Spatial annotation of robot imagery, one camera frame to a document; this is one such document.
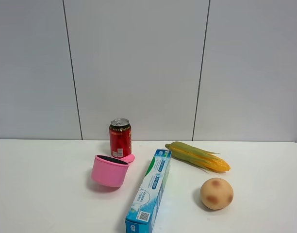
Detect pink toy saucepan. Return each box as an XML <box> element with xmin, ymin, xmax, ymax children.
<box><xmin>91</xmin><ymin>154</ymin><xmax>135</xmax><ymax>187</ymax></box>

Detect corn cob with husk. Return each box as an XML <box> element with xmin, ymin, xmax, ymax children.
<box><xmin>165</xmin><ymin>142</ymin><xmax>231</xmax><ymax>173</ymax></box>

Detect red soda can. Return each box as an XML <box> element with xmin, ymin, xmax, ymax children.
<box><xmin>109</xmin><ymin>118</ymin><xmax>132</xmax><ymax>159</ymax></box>

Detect blue toothpaste box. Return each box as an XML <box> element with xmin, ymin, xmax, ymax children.
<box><xmin>125</xmin><ymin>149</ymin><xmax>171</xmax><ymax>233</ymax></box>

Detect brown spotted potato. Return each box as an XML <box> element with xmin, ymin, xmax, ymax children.
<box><xmin>200</xmin><ymin>178</ymin><xmax>234</xmax><ymax>210</ymax></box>

